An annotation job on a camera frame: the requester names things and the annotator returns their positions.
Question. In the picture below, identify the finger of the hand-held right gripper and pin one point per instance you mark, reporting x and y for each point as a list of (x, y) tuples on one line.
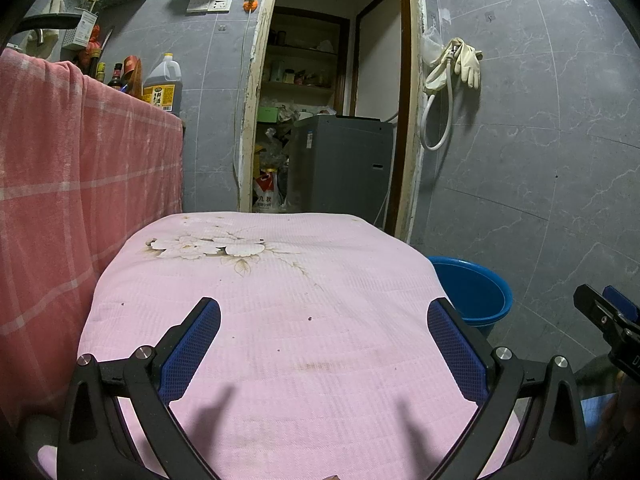
[(595, 307), (625, 305)]

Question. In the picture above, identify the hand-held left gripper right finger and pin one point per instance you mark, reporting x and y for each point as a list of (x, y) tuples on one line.
[(457, 355)]

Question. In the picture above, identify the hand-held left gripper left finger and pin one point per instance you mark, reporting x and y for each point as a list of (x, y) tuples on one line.
[(192, 350)]

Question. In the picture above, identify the blue plastic bucket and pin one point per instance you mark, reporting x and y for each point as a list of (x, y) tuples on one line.
[(475, 290)]

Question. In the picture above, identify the pink floral blanket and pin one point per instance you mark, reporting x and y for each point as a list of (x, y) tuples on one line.
[(325, 310)]

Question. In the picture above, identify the red white gas bottle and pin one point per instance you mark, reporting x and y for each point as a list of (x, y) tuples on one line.
[(265, 195)]

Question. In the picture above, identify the yellow bag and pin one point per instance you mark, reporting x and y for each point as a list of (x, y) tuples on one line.
[(258, 154)]

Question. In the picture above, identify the red plaid cloth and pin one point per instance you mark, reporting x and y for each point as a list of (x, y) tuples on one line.
[(75, 160)]

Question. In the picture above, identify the grey washing machine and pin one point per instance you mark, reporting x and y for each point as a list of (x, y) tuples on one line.
[(340, 160)]

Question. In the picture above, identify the green box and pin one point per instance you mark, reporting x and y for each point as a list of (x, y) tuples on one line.
[(267, 114)]

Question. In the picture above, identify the large cooking oil jug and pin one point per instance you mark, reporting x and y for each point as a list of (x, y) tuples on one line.
[(162, 85)]

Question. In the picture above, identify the pair of cream rubber gloves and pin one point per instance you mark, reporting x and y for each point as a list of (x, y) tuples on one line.
[(470, 62)]

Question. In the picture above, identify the dark sauce bottle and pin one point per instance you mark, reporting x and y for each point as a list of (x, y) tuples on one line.
[(116, 77)]

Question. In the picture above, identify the orange brown packet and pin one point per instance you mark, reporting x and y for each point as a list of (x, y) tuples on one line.
[(132, 72)]

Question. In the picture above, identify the wooden storage shelf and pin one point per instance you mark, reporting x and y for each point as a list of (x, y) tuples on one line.
[(300, 85)]

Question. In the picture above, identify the dark bottle green label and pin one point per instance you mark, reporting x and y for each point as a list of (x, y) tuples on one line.
[(100, 72)]

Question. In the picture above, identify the clear plastic bag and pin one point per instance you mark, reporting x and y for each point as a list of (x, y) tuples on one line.
[(432, 45)]

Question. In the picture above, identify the red chilli bunch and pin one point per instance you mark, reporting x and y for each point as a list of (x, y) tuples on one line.
[(93, 42)]

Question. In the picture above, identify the metal grater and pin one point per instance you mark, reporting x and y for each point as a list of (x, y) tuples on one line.
[(80, 32)]

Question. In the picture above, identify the black pan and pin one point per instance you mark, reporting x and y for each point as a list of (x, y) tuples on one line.
[(50, 21)]

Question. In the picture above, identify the cream door frame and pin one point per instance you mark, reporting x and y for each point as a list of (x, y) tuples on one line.
[(250, 110)]

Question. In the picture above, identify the orange wall hook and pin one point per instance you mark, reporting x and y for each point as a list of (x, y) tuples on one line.
[(251, 5)]

